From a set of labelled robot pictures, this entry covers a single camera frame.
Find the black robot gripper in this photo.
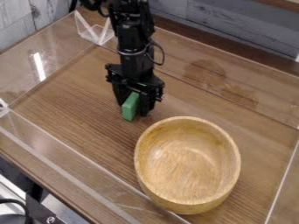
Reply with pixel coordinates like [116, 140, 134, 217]
[105, 47, 164, 116]

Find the green rectangular block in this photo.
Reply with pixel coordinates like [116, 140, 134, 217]
[121, 84, 145, 121]

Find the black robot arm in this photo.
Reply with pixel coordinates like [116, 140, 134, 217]
[80, 0, 164, 116]

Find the brown wooden bowl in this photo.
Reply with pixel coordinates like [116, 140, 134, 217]
[134, 116, 241, 215]

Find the black metal table bracket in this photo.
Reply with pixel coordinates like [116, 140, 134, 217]
[25, 194, 65, 224]

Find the black cable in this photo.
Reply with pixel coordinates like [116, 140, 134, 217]
[0, 198, 33, 224]

